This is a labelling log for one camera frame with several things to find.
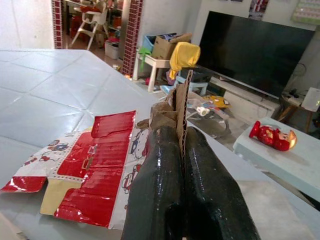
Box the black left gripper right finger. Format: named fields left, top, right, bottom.
left=183, top=126, right=262, bottom=240

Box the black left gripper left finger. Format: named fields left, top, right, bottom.
left=121, top=126, right=186, bottom=240

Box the cardboard piece with red label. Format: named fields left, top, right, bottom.
left=136, top=69, right=195, bottom=183

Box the white storage bin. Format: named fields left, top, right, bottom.
left=104, top=39, right=120, bottom=60

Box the red white printed carton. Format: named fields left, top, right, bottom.
left=0, top=109, right=151, bottom=230

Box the light blue small table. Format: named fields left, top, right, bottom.
left=232, top=116, right=320, bottom=204

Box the red gold toy figure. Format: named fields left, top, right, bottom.
left=248, top=120, right=298, bottom=153

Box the baby bouncer seat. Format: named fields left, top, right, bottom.
left=186, top=94, right=233, bottom=140

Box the white television stand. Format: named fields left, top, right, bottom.
left=208, top=74, right=282, bottom=125

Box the light blue plastic stool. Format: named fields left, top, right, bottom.
left=159, top=74, right=209, bottom=97

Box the white small side table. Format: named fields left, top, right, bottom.
left=132, top=48, right=176, bottom=93

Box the brown wooden side table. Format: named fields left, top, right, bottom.
left=278, top=94, right=317, bottom=135

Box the open brown cardboard box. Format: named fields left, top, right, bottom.
left=151, top=32, right=193, bottom=61

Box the white box-shaped device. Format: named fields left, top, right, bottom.
left=300, top=87, right=320, bottom=113

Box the blue storage box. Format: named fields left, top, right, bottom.
left=142, top=34, right=158, bottom=55

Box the wide red brick pillar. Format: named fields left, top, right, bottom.
left=121, top=0, right=145, bottom=77

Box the black flat television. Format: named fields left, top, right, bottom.
left=198, top=10, right=316, bottom=101

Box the white baby high chair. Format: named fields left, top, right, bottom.
left=71, top=0, right=110, bottom=51

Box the narrow red brick pillar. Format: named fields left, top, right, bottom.
left=51, top=0, right=63, bottom=50

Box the wall calendar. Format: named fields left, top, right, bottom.
left=248, top=0, right=269, bottom=20

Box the green wall chart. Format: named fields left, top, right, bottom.
left=289, top=0, right=320, bottom=26

